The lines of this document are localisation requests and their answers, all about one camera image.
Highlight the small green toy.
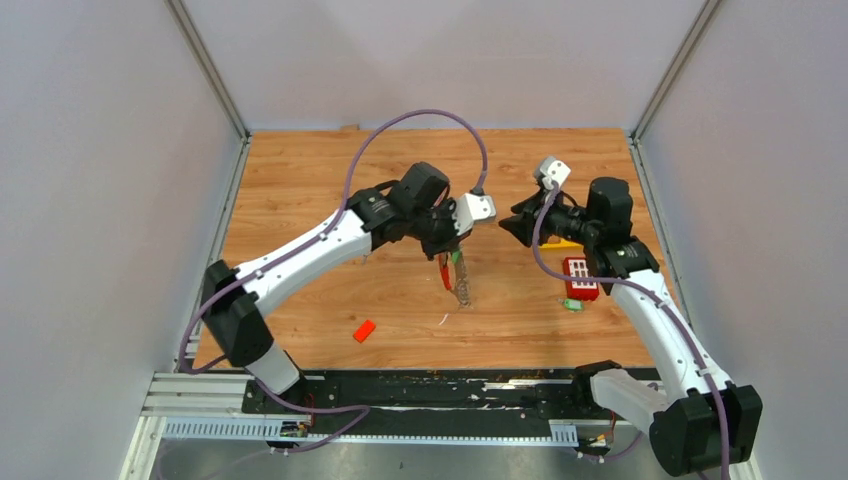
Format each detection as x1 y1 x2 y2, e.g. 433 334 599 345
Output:
560 298 585 312

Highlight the small orange block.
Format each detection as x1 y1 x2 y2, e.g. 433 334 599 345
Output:
352 319 376 343

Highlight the white slotted cable duct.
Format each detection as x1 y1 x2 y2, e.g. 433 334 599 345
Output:
161 417 580 446

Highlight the metal key organizer red handle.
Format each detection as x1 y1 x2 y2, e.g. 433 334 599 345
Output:
436 247 472 309

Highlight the yellow triangular bracket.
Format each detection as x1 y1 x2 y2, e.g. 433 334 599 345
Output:
539 239 583 251

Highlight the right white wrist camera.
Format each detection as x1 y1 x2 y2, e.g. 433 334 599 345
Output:
533 156 571 191

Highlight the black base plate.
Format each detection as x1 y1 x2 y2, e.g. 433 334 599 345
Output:
241 368 639 439

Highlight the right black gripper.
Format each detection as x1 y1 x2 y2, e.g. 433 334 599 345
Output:
499 184 599 246

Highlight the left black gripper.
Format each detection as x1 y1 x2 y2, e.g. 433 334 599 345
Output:
409 198 475 263

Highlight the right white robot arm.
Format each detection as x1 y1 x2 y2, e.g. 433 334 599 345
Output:
499 177 763 479

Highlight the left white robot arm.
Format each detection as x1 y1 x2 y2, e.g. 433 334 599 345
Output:
200 162 459 413

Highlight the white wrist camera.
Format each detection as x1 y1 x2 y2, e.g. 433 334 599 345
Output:
533 156 571 191
452 193 497 236

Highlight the red perforated block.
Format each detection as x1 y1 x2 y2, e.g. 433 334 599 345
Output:
563 256 600 302

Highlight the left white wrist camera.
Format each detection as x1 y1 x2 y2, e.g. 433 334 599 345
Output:
452 193 497 236

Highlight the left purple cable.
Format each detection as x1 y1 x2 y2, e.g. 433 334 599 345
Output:
176 109 490 376

